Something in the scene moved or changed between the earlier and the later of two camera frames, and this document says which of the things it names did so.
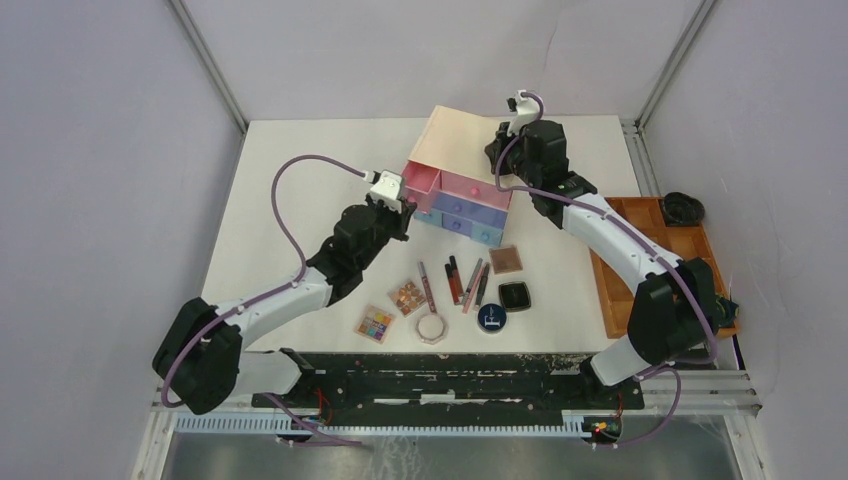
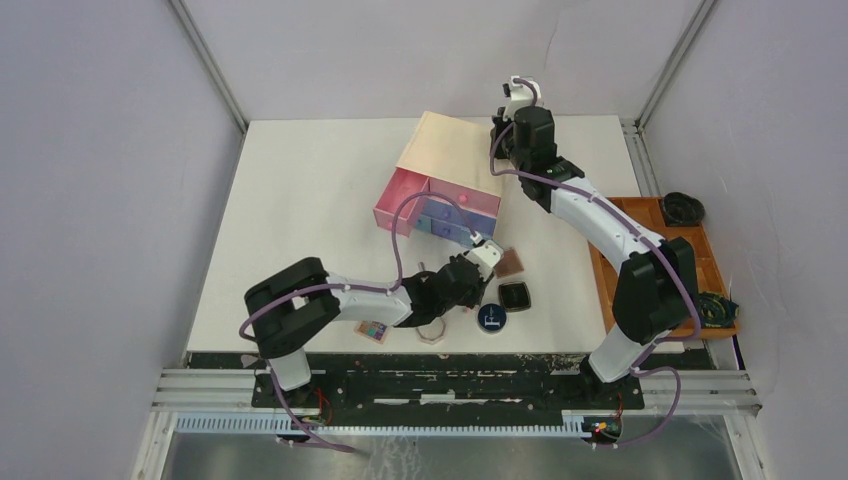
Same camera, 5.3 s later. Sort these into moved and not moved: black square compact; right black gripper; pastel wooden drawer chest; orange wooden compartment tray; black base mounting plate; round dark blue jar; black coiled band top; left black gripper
Moved: pastel wooden drawer chest; left black gripper
Not moved: black base mounting plate; orange wooden compartment tray; right black gripper; round dark blue jar; black coiled band top; black square compact
